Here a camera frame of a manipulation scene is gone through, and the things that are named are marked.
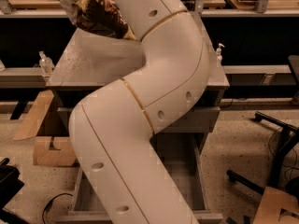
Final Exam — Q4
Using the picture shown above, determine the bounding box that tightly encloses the open bottom drawer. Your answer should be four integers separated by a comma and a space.
54, 133, 223, 224

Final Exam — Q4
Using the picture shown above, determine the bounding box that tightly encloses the cardboard box left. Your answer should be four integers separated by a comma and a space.
14, 90, 77, 167

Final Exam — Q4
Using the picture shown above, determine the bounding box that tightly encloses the closed upper drawer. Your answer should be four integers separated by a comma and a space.
68, 105, 220, 137

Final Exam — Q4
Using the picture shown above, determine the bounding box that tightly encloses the white pump bottle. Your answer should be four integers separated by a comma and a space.
216, 43, 225, 66

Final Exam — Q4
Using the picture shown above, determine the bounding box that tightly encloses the black object bottom left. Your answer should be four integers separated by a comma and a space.
0, 158, 29, 224

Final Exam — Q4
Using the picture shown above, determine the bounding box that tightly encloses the black floor cable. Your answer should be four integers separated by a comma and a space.
41, 192, 74, 224

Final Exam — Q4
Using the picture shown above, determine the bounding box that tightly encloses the brown chip bag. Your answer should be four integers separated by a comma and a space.
59, 0, 136, 40

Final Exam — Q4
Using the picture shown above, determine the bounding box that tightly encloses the cardboard box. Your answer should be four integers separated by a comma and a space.
14, 90, 77, 167
252, 187, 299, 224

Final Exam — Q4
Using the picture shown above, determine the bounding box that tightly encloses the clear sanitizer bottle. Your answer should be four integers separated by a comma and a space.
39, 51, 55, 75

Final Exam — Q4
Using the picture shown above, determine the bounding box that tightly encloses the black chair base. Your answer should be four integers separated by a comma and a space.
226, 111, 299, 195

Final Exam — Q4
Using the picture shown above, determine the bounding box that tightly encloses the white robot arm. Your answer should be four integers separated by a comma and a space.
69, 0, 209, 224

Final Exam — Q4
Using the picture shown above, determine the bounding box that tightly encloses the cardboard box bottom right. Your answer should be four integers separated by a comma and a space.
252, 187, 299, 224

